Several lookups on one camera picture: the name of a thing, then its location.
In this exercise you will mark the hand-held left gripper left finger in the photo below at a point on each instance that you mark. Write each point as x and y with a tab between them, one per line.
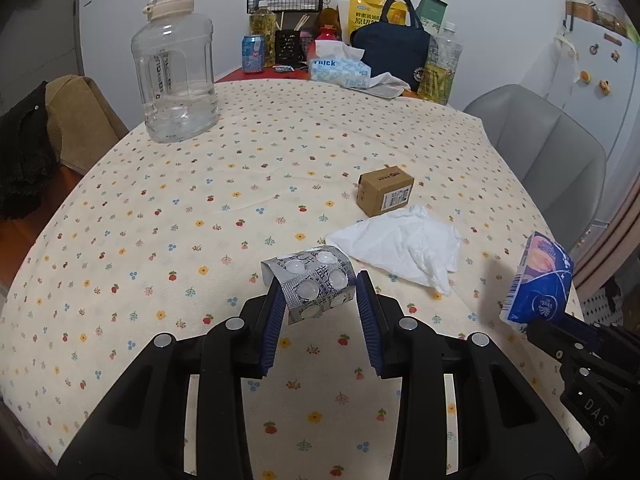
270	330

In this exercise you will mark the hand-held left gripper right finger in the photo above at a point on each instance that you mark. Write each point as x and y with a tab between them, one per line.
369	325

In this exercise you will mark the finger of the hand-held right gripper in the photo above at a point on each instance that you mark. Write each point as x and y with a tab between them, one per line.
590	324
560	342

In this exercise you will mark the silver pill blister pack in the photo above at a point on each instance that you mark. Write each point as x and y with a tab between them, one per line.
310	285

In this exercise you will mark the blue pocket tissue packet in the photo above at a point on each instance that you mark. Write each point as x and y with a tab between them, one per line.
540	280

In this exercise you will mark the black dotted white mat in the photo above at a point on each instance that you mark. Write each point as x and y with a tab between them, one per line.
600	307

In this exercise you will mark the white crumpled tissue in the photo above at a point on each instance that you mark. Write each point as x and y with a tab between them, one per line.
400	245

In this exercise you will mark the small brown cardboard box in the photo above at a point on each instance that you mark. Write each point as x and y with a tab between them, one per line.
382	195

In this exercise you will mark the floral print tablecloth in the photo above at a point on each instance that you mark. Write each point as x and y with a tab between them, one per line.
175	210

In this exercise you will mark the grey padded chair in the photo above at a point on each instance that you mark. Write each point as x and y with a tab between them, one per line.
545	145

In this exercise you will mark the white refrigerator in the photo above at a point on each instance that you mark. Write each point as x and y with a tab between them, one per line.
615	125

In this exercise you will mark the yellow figure fridge magnet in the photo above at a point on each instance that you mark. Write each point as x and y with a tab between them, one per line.
605	85

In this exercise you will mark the white grey cloth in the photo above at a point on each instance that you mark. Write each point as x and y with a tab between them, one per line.
385	85

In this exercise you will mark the orange round fridge magnet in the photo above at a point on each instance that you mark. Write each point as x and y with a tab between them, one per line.
582	77

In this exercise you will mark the light blue tissue box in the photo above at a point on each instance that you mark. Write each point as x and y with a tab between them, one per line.
335	72

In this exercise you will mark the white hanging tote bag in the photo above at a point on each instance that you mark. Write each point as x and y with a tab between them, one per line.
562	70

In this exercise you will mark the small flat sachet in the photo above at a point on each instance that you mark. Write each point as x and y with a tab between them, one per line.
283	68

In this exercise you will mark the large clear water jug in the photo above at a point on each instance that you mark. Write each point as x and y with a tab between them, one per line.
172	85

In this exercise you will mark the clear bottle with yellow drink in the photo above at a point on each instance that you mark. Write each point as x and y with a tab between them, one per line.
439	70

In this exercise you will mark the navy lunch bag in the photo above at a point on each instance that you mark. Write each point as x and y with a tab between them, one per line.
390	55

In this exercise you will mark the blue soda can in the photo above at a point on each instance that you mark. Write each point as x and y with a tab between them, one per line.
254	55

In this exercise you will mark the black utensil holder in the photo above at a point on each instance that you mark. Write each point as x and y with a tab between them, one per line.
287	47

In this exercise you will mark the red bottle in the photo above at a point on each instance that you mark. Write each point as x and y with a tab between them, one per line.
325	35

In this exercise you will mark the bottle with yellow flower tea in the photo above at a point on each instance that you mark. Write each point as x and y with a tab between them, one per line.
262	25

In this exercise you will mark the black garment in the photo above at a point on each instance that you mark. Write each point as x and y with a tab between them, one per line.
22	150

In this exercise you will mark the wooden chopsticks bundle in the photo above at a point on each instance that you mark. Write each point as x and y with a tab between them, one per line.
301	22

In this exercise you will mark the brown plush toy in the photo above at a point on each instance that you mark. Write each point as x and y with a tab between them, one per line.
330	17

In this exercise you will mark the yellow snack bag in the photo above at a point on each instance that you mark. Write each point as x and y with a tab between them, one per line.
362	10

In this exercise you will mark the green carton box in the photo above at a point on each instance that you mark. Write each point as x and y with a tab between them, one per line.
432	12

